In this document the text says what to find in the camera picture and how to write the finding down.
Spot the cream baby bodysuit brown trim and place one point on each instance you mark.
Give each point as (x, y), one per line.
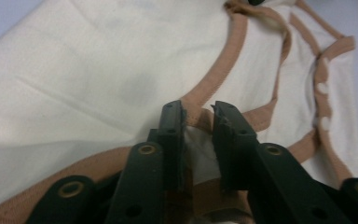
(90, 77)

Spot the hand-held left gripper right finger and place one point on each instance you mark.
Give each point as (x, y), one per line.
(234, 146)

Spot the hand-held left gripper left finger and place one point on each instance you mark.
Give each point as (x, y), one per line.
(172, 140)

